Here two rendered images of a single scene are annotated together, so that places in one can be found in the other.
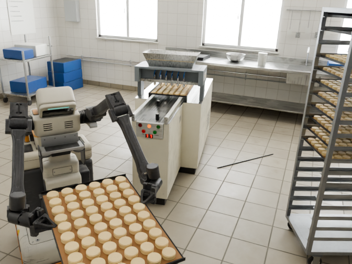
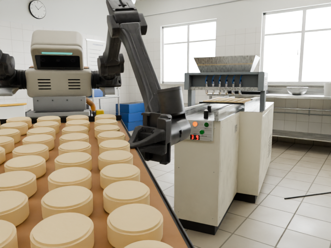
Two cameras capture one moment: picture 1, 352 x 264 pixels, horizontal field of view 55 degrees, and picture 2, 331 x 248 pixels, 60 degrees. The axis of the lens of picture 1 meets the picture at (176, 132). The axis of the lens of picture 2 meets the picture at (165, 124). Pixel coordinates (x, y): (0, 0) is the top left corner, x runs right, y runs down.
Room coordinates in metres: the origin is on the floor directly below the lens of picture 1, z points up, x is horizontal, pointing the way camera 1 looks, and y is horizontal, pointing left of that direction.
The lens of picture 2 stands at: (0.82, -0.05, 1.10)
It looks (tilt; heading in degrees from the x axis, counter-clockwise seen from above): 8 degrees down; 14
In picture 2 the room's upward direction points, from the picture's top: straight up
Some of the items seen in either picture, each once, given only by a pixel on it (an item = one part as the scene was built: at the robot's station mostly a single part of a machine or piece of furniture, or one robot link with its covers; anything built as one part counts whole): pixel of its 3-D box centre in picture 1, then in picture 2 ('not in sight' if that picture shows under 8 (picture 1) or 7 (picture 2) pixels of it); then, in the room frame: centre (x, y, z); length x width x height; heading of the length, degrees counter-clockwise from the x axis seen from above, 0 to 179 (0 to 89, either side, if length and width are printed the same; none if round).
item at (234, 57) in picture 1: (235, 57); (297, 91); (5.93, -0.98, 0.94); 0.33 x 0.33 x 0.12
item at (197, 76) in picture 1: (171, 81); (225, 90); (3.61, 0.07, 1.01); 0.72 x 0.33 x 0.34; 80
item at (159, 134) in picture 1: (149, 130); (195, 129); (2.75, 0.23, 0.77); 0.24 x 0.04 x 0.14; 80
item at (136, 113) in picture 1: (160, 90); (213, 104); (3.74, 0.19, 0.87); 2.01 x 0.03 x 0.07; 170
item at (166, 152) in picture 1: (158, 147); (209, 161); (3.11, 0.16, 0.45); 0.70 x 0.34 x 0.90; 170
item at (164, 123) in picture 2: (145, 196); (143, 138); (1.33, 0.13, 0.99); 0.09 x 0.07 x 0.07; 165
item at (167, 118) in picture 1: (185, 92); (242, 105); (3.69, -0.09, 0.87); 2.01 x 0.03 x 0.07; 170
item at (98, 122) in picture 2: (124, 186); (106, 125); (1.39, 0.23, 1.00); 0.05 x 0.05 x 0.02
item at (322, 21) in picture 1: (304, 124); not in sight; (2.47, -0.99, 0.97); 0.03 x 0.03 x 1.70; 2
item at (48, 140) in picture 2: (106, 207); (38, 143); (1.23, 0.28, 0.99); 0.05 x 0.05 x 0.02
